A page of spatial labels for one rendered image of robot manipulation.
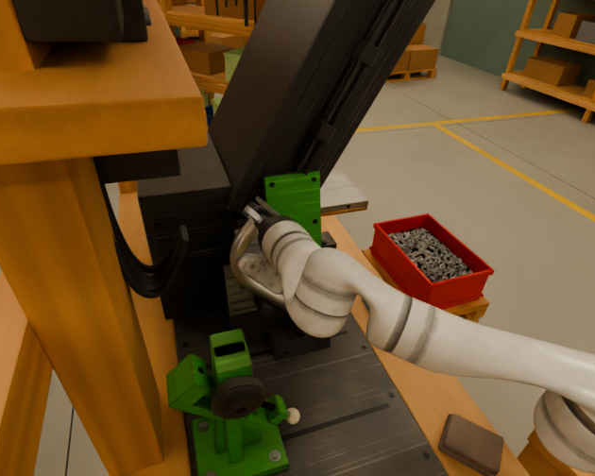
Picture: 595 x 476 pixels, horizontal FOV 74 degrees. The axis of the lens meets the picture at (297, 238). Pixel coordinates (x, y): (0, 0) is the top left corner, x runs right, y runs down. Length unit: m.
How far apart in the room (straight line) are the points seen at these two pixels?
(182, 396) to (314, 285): 0.26
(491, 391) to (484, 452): 1.34
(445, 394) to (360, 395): 0.18
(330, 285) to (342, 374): 0.47
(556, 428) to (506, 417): 1.59
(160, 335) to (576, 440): 0.81
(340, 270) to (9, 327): 0.37
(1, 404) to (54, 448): 1.53
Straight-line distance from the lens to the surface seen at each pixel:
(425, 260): 1.26
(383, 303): 0.45
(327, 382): 0.88
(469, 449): 0.85
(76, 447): 1.98
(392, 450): 0.83
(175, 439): 0.86
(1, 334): 0.55
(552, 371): 0.48
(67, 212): 0.45
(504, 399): 2.18
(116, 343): 0.57
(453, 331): 0.46
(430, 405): 0.90
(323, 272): 0.44
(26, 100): 0.32
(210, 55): 3.72
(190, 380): 0.59
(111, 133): 0.31
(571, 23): 6.76
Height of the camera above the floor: 1.63
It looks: 36 degrees down
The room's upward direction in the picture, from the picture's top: 3 degrees clockwise
